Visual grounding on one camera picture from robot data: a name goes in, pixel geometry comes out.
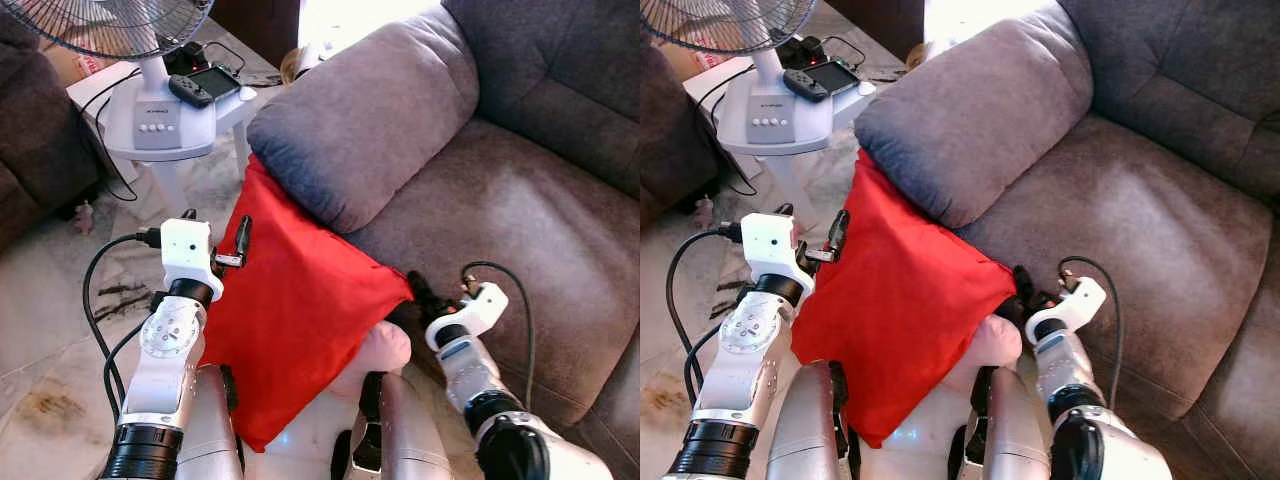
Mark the black console dock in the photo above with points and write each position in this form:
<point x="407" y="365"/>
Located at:
<point x="800" y="50"/>
<point x="185" y="57"/>

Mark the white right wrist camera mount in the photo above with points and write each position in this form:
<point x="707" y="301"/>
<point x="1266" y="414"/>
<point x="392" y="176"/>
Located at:
<point x="1083" y="298"/>
<point x="485" y="305"/>

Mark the red pillow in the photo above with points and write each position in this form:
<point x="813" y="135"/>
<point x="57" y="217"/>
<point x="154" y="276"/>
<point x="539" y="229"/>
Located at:
<point x="290" y="310"/>
<point x="900" y="300"/>

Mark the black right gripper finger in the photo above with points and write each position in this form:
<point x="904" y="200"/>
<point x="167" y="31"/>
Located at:
<point x="1024" y="286"/>
<point x="422" y="292"/>

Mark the black handheld game console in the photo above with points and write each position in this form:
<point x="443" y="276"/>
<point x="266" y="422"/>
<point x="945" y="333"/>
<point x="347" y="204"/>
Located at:
<point x="208" y="84"/>
<point x="825" y="78"/>

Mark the dark brown fabric sofa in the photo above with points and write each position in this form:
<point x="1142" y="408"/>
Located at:
<point x="665" y="140"/>
<point x="40" y="150"/>

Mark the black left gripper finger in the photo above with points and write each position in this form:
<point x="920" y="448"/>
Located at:
<point x="838" y="232"/>
<point x="242" y="236"/>

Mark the silver robot legs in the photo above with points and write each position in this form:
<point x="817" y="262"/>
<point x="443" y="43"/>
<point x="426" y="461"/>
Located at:
<point x="1010" y="430"/>
<point x="410" y="430"/>

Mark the white table fan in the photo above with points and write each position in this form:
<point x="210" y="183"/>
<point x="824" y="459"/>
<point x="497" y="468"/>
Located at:
<point x="770" y="115"/>
<point x="155" y="120"/>

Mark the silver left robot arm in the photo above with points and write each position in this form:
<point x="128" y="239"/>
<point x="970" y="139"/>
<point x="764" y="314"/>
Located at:
<point x="745" y="380"/>
<point x="165" y="380"/>

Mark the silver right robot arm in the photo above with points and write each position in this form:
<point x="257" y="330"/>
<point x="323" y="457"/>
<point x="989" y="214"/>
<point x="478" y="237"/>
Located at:
<point x="1075" y="370"/>
<point x="470" y="375"/>

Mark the white side table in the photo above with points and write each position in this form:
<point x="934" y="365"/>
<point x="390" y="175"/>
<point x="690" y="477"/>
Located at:
<point x="225" y="120"/>
<point x="845" y="112"/>

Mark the small pink toy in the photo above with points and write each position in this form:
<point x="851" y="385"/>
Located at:
<point x="84" y="218"/>
<point x="705" y="213"/>

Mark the grey brown fabric sofa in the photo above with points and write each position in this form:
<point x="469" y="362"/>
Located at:
<point x="520" y="220"/>
<point x="1130" y="220"/>

